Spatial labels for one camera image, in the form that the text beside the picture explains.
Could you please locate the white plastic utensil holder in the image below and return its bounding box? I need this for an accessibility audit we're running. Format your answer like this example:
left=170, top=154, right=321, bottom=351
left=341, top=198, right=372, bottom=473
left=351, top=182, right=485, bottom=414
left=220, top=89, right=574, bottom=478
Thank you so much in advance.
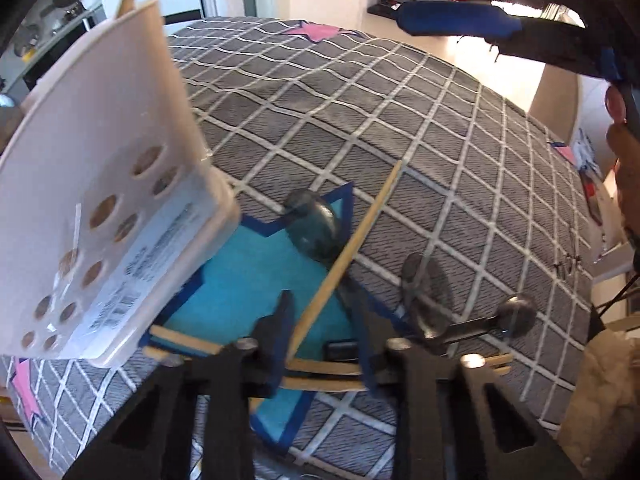
left=1, top=0, right=240, bottom=367

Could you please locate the grey translucent spoon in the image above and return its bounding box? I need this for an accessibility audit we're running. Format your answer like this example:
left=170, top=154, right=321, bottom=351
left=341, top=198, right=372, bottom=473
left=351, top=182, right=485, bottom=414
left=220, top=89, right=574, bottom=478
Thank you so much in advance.
left=282, top=188, right=348, bottom=271
left=400, top=252, right=452, bottom=341

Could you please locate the wooden chopstick pair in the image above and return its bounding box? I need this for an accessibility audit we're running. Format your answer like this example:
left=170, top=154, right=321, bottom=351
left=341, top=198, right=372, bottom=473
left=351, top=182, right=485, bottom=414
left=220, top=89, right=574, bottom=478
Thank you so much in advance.
left=142, top=346, right=514, bottom=393
left=148, top=324, right=516, bottom=378

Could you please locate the grey spoon bowl near right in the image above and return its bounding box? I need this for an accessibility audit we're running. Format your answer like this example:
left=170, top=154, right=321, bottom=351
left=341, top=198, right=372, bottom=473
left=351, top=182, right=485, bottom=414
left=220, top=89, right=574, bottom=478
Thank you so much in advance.
left=418, top=292, right=539, bottom=356

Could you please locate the grey checked tablecloth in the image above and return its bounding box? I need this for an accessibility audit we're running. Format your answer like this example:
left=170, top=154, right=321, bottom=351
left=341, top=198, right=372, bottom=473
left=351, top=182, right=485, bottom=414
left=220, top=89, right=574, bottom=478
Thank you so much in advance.
left=0, top=15, right=601, bottom=480

